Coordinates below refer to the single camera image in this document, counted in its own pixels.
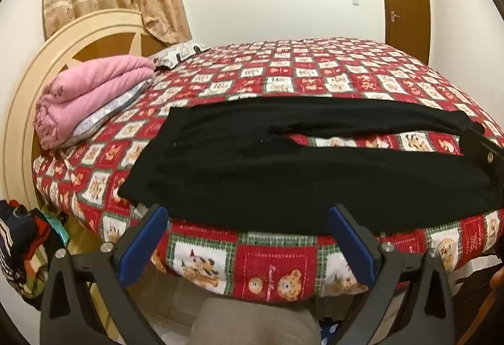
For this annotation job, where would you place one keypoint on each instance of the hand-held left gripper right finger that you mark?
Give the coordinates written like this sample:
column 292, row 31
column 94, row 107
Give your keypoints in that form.
column 350, row 246

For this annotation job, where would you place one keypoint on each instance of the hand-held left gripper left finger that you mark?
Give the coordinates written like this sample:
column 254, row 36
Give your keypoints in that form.
column 143, row 244

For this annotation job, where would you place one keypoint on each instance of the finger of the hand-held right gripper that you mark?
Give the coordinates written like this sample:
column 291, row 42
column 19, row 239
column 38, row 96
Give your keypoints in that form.
column 482, row 156

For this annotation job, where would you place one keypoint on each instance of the black pants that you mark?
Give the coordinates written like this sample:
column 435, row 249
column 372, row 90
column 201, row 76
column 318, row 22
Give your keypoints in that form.
column 256, row 171

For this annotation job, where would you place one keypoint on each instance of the pile of colourful clothes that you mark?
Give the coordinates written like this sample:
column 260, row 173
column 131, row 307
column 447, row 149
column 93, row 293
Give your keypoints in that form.
column 19, row 234

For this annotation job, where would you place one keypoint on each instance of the folded pink quilt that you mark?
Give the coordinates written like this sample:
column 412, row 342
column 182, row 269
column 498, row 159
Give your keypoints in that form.
column 86, row 89

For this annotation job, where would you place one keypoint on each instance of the grey patterned pillow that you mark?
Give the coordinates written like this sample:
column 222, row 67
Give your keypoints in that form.
column 177, row 53

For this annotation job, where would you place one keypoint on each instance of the red checked printed blanket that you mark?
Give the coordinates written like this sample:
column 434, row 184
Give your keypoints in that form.
column 275, row 65

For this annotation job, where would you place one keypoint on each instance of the cream and brown headboard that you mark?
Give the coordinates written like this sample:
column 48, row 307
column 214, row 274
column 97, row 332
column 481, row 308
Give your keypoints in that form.
column 47, row 49

